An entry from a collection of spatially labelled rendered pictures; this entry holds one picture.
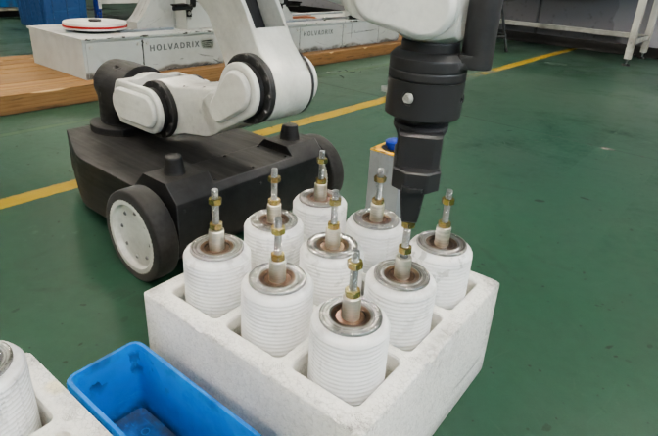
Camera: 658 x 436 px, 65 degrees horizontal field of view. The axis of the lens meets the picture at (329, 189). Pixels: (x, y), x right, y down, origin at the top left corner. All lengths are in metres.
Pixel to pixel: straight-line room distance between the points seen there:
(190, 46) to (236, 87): 1.93
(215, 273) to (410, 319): 0.27
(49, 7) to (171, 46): 2.34
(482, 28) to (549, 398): 0.63
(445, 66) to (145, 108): 0.90
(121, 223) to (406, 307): 0.69
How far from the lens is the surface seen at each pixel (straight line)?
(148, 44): 2.83
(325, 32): 3.73
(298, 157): 1.30
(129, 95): 1.39
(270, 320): 0.67
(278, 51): 1.08
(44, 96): 2.55
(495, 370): 1.00
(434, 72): 0.57
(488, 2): 0.58
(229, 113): 1.08
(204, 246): 0.77
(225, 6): 1.12
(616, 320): 1.23
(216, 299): 0.76
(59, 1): 5.16
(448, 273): 0.79
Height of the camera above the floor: 0.63
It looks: 23 degrees down
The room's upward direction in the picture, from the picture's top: 3 degrees clockwise
